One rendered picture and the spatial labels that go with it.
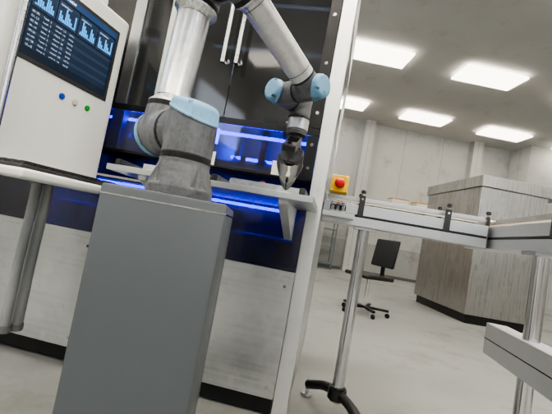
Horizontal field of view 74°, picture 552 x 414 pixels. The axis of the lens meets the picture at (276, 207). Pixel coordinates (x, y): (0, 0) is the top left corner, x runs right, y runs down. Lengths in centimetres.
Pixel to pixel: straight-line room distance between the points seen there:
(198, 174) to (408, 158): 1124
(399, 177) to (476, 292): 657
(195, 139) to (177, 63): 26
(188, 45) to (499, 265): 532
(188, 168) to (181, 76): 29
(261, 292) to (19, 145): 103
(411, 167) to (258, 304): 1062
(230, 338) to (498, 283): 473
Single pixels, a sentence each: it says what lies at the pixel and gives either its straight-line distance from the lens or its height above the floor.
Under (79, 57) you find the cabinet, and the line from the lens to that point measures 170.
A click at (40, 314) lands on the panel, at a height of 20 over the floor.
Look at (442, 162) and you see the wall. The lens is 1237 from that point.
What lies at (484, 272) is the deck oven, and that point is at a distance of 576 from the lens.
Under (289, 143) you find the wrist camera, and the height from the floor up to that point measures 104.
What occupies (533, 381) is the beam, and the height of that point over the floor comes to 45.
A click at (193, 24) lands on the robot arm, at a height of 124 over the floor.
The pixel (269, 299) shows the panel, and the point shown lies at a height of 48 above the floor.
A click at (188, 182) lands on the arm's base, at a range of 80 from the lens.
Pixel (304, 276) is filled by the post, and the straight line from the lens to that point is 151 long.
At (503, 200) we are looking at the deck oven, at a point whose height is 174.
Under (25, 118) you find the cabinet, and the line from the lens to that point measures 155.
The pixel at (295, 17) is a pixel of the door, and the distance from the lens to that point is 181.
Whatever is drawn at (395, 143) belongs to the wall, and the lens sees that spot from 1187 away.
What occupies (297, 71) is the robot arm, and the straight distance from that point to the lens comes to 113.
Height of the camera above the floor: 75
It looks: 4 degrees up
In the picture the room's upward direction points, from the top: 10 degrees clockwise
